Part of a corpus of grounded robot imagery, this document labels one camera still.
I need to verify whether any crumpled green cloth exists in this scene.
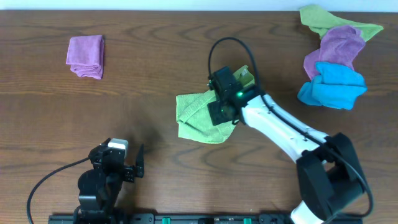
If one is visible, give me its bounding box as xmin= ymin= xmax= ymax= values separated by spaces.
xmin=299 ymin=4 xmax=384 ymax=42

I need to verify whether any crumpled purple cloth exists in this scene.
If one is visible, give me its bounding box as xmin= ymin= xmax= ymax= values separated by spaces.
xmin=303 ymin=25 xmax=366 ymax=80

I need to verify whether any folded purple cloth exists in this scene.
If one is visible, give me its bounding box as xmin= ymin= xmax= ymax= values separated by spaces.
xmin=66 ymin=35 xmax=104 ymax=80

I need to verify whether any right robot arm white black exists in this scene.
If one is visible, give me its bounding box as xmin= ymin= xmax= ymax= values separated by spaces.
xmin=208 ymin=83 xmax=374 ymax=223

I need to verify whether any crumpled blue cloth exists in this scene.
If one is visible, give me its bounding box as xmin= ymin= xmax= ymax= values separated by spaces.
xmin=297 ymin=62 xmax=368 ymax=110

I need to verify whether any green microfiber cloth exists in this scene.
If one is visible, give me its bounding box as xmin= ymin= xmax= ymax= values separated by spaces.
xmin=175 ymin=65 xmax=256 ymax=144

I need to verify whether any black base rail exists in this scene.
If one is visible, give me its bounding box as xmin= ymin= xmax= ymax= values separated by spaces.
xmin=48 ymin=213 xmax=363 ymax=224

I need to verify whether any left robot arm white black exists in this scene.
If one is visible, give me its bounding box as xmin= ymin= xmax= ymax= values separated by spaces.
xmin=72 ymin=142 xmax=144 ymax=224

